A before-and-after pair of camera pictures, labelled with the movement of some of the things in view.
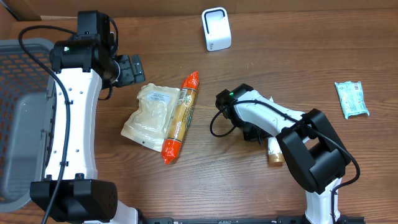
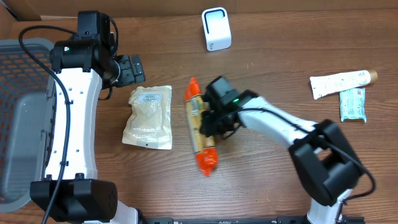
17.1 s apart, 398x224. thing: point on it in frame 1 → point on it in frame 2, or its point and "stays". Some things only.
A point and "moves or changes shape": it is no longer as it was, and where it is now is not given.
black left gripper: [131, 74] stays
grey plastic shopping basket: [27, 99] stays
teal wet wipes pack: [351, 98] moves or changes shape
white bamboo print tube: [275, 157] → [323, 85]
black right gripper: [252, 136] → [212, 128]
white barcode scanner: [216, 28] stays
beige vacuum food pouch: [149, 124] moves or changes shape
